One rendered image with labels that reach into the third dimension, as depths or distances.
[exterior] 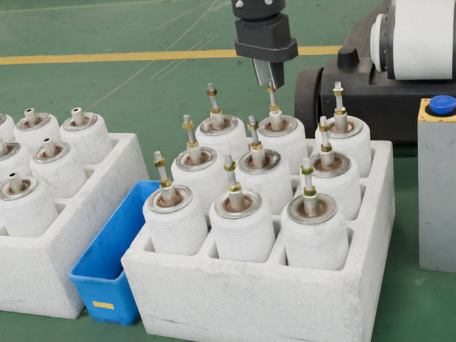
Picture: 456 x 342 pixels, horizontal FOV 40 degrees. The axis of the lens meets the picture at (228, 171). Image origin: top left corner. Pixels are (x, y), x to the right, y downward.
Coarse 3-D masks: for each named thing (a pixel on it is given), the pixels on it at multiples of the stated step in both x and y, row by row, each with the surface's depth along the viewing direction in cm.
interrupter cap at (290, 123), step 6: (264, 120) 117; (270, 120) 116; (288, 120) 115; (294, 120) 115; (264, 126) 115; (270, 126) 115; (288, 126) 114; (294, 126) 113; (264, 132) 113; (270, 132) 113; (276, 132) 112; (282, 132) 112; (288, 132) 112
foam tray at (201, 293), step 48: (384, 144) 116; (384, 192) 109; (144, 240) 105; (384, 240) 112; (144, 288) 104; (192, 288) 100; (240, 288) 96; (288, 288) 93; (336, 288) 89; (192, 336) 107; (240, 336) 103; (288, 336) 99; (336, 336) 95
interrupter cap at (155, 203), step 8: (160, 192) 103; (176, 192) 102; (184, 192) 102; (152, 200) 101; (160, 200) 101; (176, 200) 101; (184, 200) 100; (152, 208) 99; (160, 208) 99; (168, 208) 99; (176, 208) 98
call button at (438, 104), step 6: (438, 96) 98; (444, 96) 97; (450, 96) 97; (432, 102) 96; (438, 102) 96; (444, 102) 96; (450, 102) 96; (432, 108) 96; (438, 108) 95; (444, 108) 95; (450, 108) 95
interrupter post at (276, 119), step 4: (272, 112) 113; (280, 112) 113; (272, 116) 113; (276, 116) 112; (280, 116) 113; (272, 120) 113; (276, 120) 113; (280, 120) 113; (272, 124) 114; (276, 124) 113; (280, 124) 113; (272, 128) 114; (276, 128) 114; (280, 128) 114
